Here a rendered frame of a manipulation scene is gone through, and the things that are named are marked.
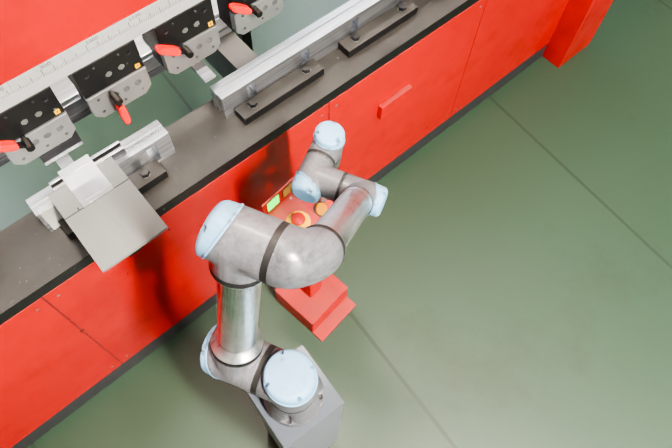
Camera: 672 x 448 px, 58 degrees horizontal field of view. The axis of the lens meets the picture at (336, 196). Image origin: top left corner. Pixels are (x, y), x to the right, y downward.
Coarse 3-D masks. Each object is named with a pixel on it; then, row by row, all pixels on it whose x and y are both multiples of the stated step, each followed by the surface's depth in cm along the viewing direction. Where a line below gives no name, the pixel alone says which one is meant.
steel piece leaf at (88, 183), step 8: (80, 168) 155; (88, 168) 155; (96, 168) 155; (72, 176) 154; (80, 176) 154; (88, 176) 154; (96, 176) 154; (104, 176) 154; (72, 184) 153; (80, 184) 153; (88, 184) 153; (96, 184) 153; (104, 184) 153; (72, 192) 152; (80, 192) 152; (88, 192) 152; (96, 192) 152; (104, 192) 151; (80, 200) 151; (88, 200) 149
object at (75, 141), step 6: (72, 138) 144; (78, 138) 146; (60, 144) 143; (66, 144) 144; (72, 144) 146; (78, 144) 148; (54, 150) 143; (60, 150) 144; (66, 150) 147; (42, 156) 142; (48, 156) 143; (54, 156) 144; (60, 156) 147; (48, 162) 146
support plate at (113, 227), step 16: (112, 160) 157; (112, 176) 154; (64, 192) 152; (112, 192) 152; (128, 192) 152; (64, 208) 150; (80, 208) 150; (96, 208) 150; (112, 208) 150; (128, 208) 150; (144, 208) 150; (80, 224) 148; (96, 224) 148; (112, 224) 148; (128, 224) 148; (144, 224) 148; (160, 224) 148; (80, 240) 146; (96, 240) 146; (112, 240) 146; (128, 240) 146; (144, 240) 146; (96, 256) 144; (112, 256) 144
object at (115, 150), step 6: (114, 144) 159; (120, 144) 160; (102, 150) 158; (108, 150) 159; (114, 150) 158; (120, 150) 158; (96, 156) 157; (102, 156) 158; (108, 156) 157; (114, 156) 158; (120, 156) 160; (54, 180) 153; (60, 180) 154; (54, 186) 154
